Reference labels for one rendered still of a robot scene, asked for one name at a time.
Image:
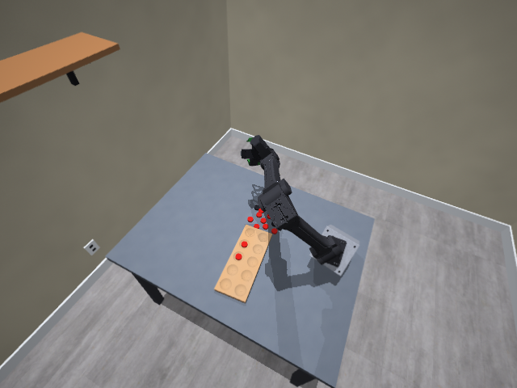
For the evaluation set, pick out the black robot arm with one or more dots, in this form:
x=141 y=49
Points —
x=276 y=201

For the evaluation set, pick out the tan tray with round pockets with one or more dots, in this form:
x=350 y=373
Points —
x=238 y=276

